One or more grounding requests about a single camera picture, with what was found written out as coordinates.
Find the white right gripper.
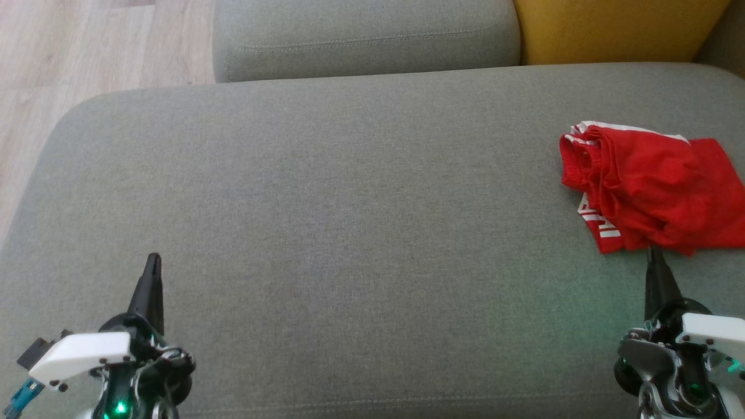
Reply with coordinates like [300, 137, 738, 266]
[613, 246, 745, 403]

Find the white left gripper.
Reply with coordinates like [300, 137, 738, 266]
[27, 252, 197, 409]

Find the grey upholstered sofa panel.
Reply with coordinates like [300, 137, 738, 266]
[694, 0, 745, 80]

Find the yellow sofa backrest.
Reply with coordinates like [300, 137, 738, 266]
[512, 0, 732, 66]

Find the red shorts white stripe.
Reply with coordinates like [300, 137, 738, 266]
[559, 128, 745, 257]

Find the black cable teal plug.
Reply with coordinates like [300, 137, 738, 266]
[2, 377, 47, 418]

